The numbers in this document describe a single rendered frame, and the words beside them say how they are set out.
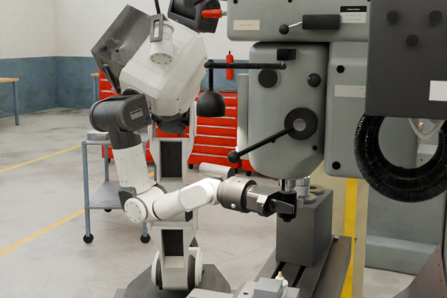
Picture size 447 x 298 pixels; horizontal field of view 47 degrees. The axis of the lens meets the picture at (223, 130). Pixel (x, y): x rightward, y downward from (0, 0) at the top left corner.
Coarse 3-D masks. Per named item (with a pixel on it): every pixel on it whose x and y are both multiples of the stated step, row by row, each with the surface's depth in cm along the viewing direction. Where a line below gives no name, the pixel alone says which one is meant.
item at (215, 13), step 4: (204, 12) 138; (208, 12) 137; (212, 12) 137; (216, 12) 136; (220, 12) 136; (224, 12) 136; (204, 16) 138; (208, 16) 138; (212, 16) 137; (216, 16) 137; (220, 16) 137
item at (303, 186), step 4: (300, 180) 157; (304, 180) 157; (308, 180) 157; (300, 184) 157; (304, 184) 157; (308, 184) 158; (296, 188) 158; (300, 188) 157; (304, 188) 157; (308, 188) 158; (300, 192) 158; (304, 192) 157; (308, 192) 158; (300, 196) 158; (304, 196) 158; (308, 196) 158
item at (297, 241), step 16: (320, 192) 165; (304, 208) 154; (320, 208) 158; (288, 224) 157; (304, 224) 155; (320, 224) 159; (288, 240) 158; (304, 240) 155; (320, 240) 161; (288, 256) 159; (304, 256) 156; (320, 256) 163
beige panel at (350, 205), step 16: (320, 176) 301; (336, 192) 300; (352, 192) 296; (368, 192) 296; (336, 208) 301; (352, 208) 298; (336, 224) 303; (352, 224) 299; (352, 240) 301; (352, 256) 302; (352, 272) 304; (352, 288) 306
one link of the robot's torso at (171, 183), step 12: (192, 108) 192; (192, 120) 190; (192, 132) 190; (156, 144) 190; (168, 144) 193; (180, 144) 193; (192, 144) 190; (156, 156) 190; (168, 156) 195; (180, 156) 194; (168, 168) 196; (180, 168) 196; (168, 180) 193; (180, 180) 193; (168, 192) 192; (180, 216) 193; (192, 216) 197
